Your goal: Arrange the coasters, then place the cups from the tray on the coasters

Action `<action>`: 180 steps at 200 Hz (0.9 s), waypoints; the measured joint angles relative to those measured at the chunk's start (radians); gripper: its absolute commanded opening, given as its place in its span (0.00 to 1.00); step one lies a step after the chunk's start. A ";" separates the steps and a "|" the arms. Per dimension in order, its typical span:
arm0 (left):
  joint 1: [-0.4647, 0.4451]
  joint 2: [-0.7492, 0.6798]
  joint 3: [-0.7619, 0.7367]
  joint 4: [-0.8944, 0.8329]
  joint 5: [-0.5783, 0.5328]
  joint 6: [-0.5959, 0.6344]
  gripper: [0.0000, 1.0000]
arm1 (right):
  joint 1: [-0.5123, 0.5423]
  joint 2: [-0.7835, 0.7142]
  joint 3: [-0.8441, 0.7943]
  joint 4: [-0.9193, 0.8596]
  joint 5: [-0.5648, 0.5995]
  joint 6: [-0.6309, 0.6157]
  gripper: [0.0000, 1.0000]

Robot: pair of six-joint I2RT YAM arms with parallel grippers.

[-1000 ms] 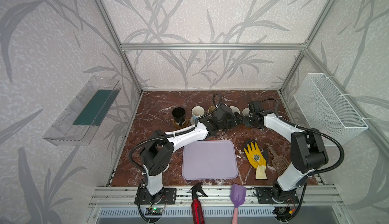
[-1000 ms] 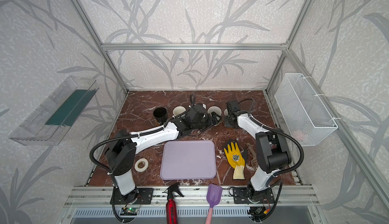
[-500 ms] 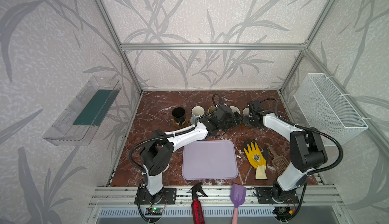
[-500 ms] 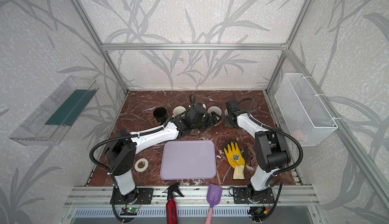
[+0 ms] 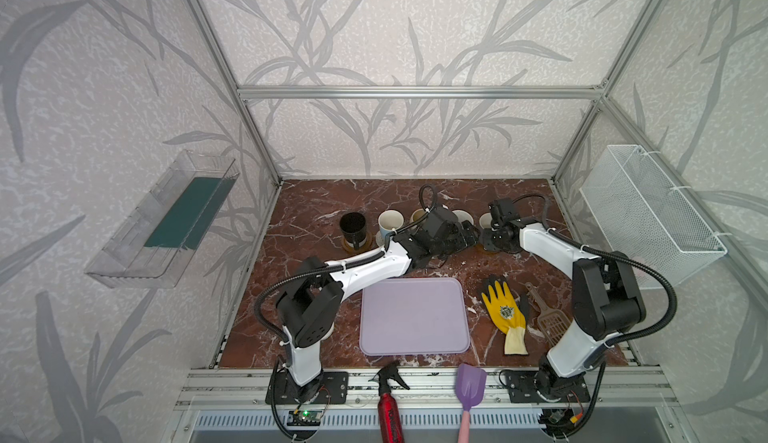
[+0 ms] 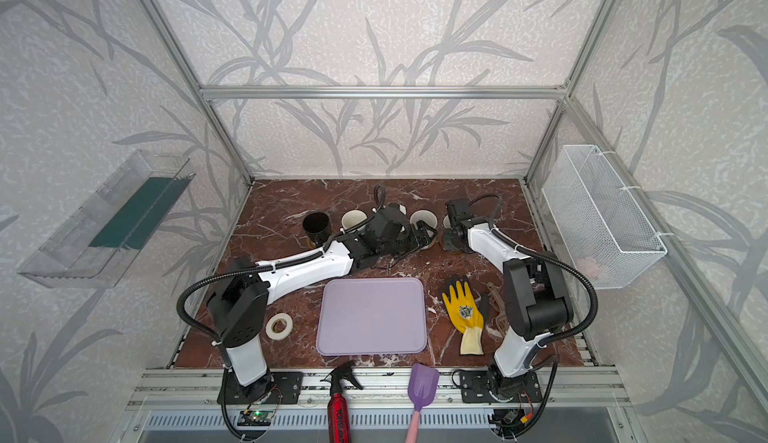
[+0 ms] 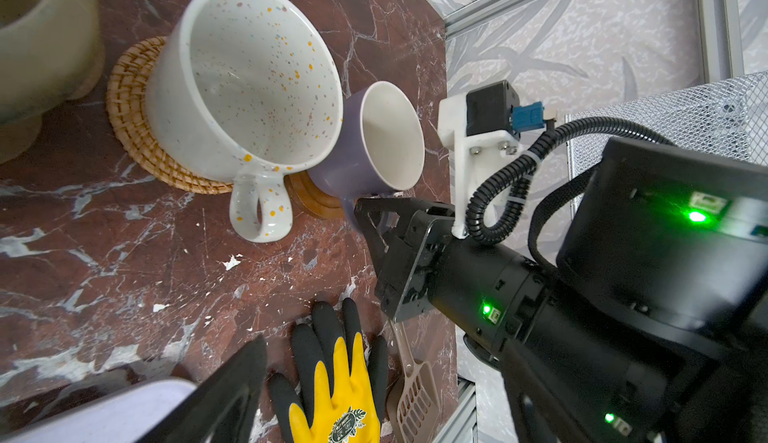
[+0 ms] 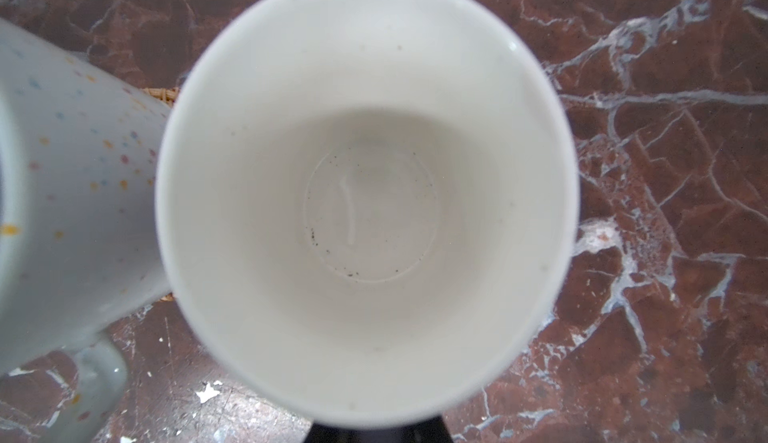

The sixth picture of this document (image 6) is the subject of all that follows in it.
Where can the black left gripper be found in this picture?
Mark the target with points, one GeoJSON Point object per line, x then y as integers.
{"type": "Point", "coordinates": [405, 237]}

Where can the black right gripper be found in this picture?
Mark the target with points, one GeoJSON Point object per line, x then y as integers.
{"type": "Point", "coordinates": [452, 242]}

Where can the light blue mug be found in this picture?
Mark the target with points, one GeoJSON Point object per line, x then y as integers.
{"type": "Point", "coordinates": [353, 220]}

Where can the black mug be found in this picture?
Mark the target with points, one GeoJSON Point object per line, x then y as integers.
{"type": "Point", "coordinates": [317, 227]}

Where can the beige mug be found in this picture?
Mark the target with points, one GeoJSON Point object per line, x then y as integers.
{"type": "Point", "coordinates": [392, 206]}

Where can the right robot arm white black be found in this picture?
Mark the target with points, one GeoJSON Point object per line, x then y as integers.
{"type": "Point", "coordinates": [537, 301]}

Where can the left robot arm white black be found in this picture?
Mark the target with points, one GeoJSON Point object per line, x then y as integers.
{"type": "Point", "coordinates": [230, 307]}

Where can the yellow black work glove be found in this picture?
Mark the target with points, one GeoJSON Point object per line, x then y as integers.
{"type": "Point", "coordinates": [465, 316]}

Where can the lilac plastic tray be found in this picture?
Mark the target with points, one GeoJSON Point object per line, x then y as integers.
{"type": "Point", "coordinates": [372, 316]}

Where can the brown plastic litter scoop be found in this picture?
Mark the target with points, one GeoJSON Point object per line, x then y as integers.
{"type": "Point", "coordinates": [499, 320]}

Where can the purple plastic scoop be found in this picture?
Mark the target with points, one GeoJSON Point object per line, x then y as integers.
{"type": "Point", "coordinates": [422, 390]}

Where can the white tape roll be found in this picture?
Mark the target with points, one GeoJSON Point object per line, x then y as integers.
{"type": "Point", "coordinates": [279, 327]}

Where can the red spray bottle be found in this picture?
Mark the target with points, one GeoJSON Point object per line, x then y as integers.
{"type": "Point", "coordinates": [339, 423]}

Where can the green circuit board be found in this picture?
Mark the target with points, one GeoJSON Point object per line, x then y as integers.
{"type": "Point", "coordinates": [255, 418]}

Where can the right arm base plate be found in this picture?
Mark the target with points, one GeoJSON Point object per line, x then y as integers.
{"type": "Point", "coordinates": [478, 386]}

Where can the white wire mesh basket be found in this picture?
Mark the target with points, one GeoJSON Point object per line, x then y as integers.
{"type": "Point", "coordinates": [607, 235]}

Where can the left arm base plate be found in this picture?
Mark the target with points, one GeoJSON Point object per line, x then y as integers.
{"type": "Point", "coordinates": [281, 387]}

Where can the clear plastic wall shelf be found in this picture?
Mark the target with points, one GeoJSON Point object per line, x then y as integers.
{"type": "Point", "coordinates": [95, 247]}

